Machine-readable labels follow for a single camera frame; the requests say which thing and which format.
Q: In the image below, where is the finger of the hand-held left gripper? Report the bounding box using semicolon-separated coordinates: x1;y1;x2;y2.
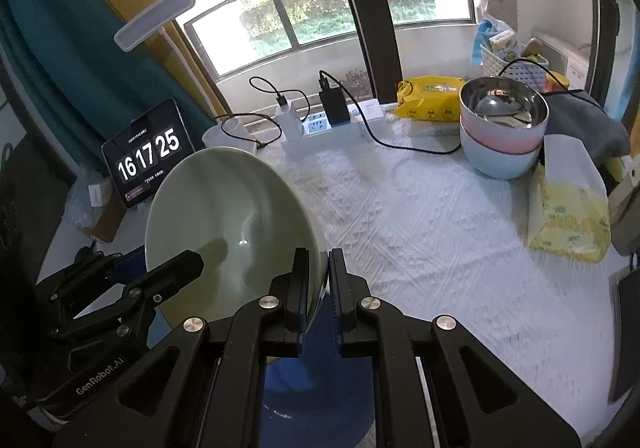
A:
49;249;205;341
47;251;124;301

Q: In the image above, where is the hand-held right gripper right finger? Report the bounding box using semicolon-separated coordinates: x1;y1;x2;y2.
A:
327;248;583;448

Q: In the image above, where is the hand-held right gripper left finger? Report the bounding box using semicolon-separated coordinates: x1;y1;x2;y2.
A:
50;247;312;448

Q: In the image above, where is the pale yellow bowl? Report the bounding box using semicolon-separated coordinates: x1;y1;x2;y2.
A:
144;146;329;335

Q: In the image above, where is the cardboard box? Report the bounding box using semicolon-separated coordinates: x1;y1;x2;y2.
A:
80;195;128;244

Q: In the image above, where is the clear plastic bag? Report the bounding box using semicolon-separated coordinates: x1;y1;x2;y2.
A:
64;167;103;230

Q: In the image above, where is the small white box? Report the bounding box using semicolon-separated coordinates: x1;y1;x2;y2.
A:
88;179;118;210

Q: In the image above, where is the tablet showing clock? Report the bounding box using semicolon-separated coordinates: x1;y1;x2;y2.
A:
101;98;197;210

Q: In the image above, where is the white cylindrical cup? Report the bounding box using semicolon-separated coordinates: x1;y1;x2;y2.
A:
202;120;259;155

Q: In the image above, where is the white power strip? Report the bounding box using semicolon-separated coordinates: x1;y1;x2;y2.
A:
279;100;387;157

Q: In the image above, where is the white charger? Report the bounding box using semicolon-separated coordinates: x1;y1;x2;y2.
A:
274;95;306;139

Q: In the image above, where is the black charger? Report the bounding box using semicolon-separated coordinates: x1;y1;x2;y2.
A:
318;70;352;127

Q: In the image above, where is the teal curtain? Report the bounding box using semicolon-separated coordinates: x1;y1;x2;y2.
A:
0;0;213;179

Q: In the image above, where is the yellow wet wipes pack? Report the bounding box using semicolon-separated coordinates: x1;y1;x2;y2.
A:
389;75;469;122

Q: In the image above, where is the pink bowl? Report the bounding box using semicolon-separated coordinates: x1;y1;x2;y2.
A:
459;118;547;156

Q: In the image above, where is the yellow tissue pack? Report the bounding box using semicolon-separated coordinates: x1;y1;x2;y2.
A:
527;133;612;263

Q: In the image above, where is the white desk lamp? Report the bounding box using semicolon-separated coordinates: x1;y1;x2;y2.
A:
113;0;223;121

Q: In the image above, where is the steel bowl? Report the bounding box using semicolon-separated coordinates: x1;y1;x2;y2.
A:
458;76;550;140

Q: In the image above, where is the yellow curtain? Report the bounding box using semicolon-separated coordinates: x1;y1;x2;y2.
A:
65;0;233;121

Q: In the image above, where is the white plastic basket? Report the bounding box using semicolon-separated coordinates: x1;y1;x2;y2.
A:
481;45;552;92

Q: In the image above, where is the grey cloth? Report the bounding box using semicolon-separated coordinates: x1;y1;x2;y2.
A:
541;88;632;160

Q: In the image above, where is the white appliance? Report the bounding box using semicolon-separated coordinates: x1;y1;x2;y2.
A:
529;30;585;90

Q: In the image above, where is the black cable of white charger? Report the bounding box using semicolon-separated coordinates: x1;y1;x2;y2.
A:
214;76;312;149

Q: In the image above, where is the black cable over basket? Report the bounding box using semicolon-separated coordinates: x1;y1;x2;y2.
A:
496;57;572;90

